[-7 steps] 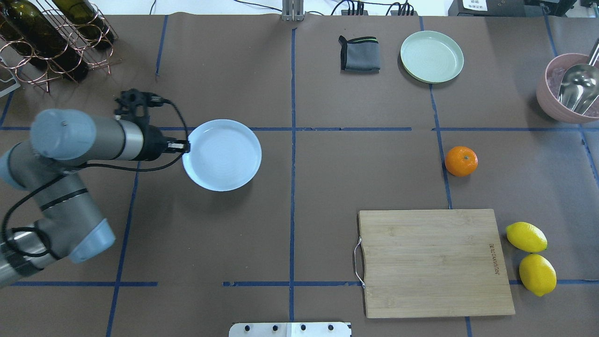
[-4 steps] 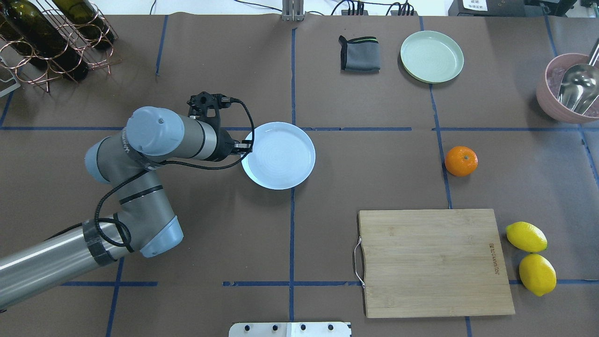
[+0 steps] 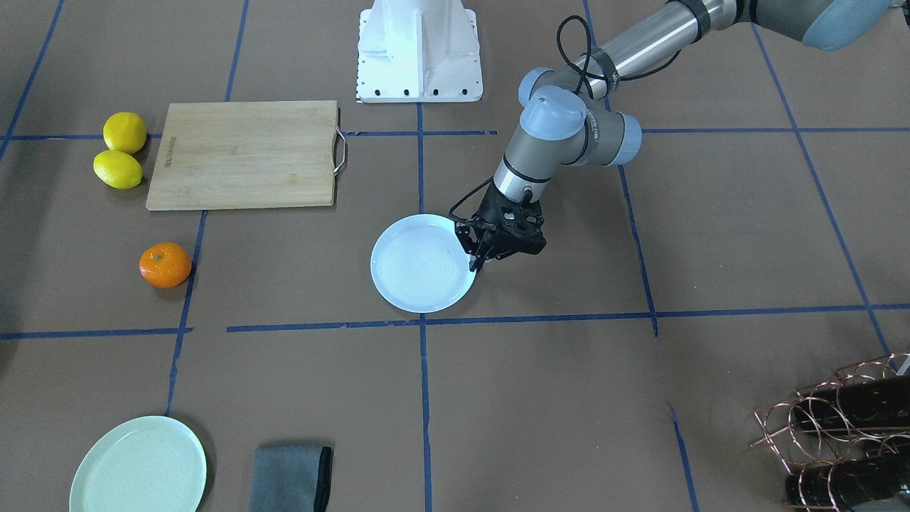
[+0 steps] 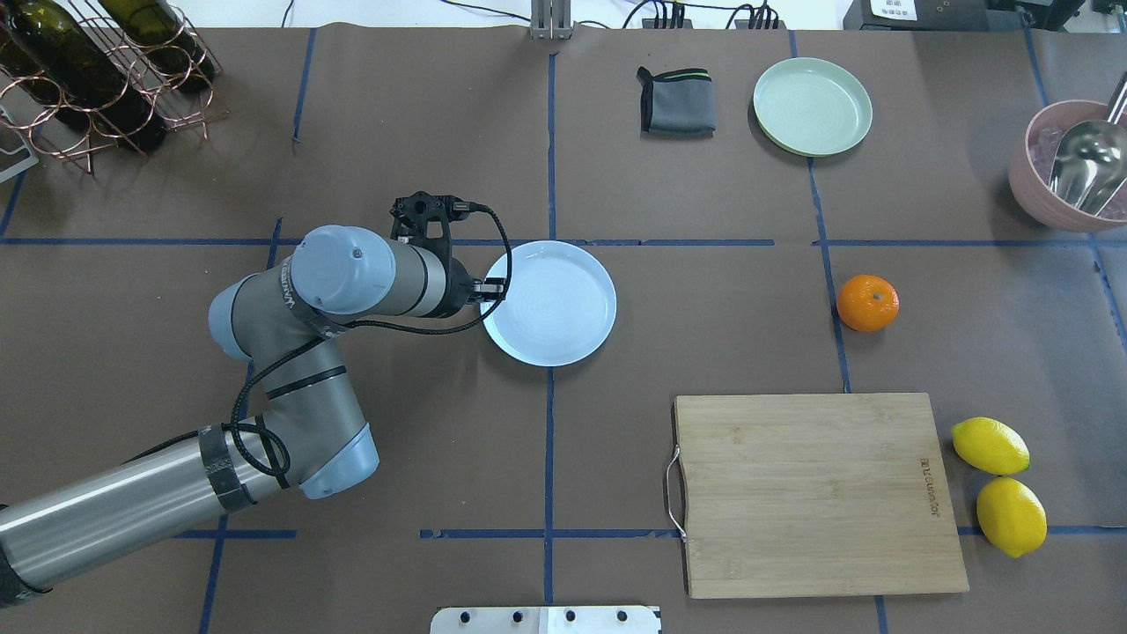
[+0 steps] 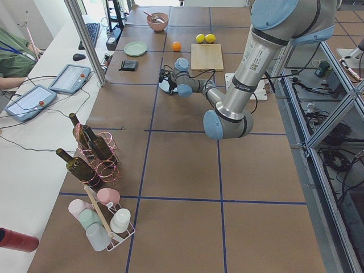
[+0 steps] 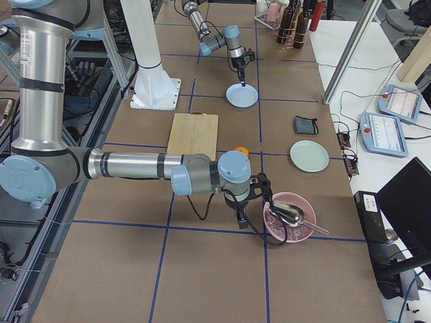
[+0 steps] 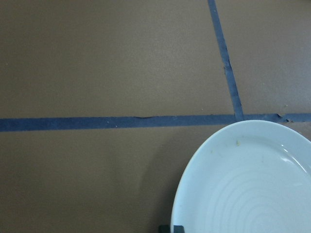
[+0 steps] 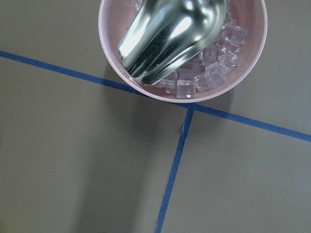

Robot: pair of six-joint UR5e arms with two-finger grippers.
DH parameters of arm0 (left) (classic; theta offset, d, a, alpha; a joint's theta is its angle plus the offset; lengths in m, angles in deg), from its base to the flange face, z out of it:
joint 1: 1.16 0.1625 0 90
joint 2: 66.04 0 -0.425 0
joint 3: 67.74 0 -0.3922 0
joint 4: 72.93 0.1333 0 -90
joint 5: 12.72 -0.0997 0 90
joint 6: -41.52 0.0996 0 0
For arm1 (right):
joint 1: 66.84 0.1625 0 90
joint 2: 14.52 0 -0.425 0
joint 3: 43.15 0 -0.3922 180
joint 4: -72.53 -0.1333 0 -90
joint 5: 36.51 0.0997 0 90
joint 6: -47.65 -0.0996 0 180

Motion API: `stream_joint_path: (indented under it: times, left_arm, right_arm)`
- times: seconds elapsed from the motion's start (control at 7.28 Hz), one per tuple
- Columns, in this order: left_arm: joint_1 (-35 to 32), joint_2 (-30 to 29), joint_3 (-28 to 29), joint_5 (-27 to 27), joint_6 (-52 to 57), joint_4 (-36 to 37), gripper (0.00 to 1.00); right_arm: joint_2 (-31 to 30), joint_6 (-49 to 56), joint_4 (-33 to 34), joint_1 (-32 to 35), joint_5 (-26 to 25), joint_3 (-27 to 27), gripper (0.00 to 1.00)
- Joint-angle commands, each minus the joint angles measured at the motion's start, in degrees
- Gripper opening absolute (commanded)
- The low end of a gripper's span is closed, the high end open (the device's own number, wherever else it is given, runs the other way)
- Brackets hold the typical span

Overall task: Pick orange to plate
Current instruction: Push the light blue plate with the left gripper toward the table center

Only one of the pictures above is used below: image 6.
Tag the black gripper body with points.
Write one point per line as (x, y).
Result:
(238, 204)
(238, 63)

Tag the light blue plate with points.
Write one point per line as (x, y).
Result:
(242, 97)

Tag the light green plate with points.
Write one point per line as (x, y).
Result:
(309, 156)

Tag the pink bowl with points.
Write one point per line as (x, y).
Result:
(295, 199)

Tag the clear ice cubes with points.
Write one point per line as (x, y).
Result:
(294, 234)

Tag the metal ice scoop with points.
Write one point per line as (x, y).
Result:
(294, 216)

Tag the pink cup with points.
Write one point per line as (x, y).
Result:
(272, 12)

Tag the orange mandarin fruit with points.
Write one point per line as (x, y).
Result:
(243, 150)

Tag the bamboo cutting board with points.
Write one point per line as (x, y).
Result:
(194, 133)

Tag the folded grey cloth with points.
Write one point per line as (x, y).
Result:
(305, 126)

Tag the red bottle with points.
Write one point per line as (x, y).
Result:
(316, 15)

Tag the black computer box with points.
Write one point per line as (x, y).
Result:
(370, 217)

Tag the teach pendant near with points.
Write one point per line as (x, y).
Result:
(383, 134)

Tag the teach pendant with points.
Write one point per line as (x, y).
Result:
(383, 134)
(400, 102)

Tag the teach pendant far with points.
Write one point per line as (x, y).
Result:
(400, 102)

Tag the black monitor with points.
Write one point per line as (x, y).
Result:
(405, 202)

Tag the white wire cup rack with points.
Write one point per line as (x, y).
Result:
(261, 14)

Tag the copper wire bottle rack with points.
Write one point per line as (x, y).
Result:
(299, 6)

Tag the aluminium frame post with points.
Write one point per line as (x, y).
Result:
(357, 34)

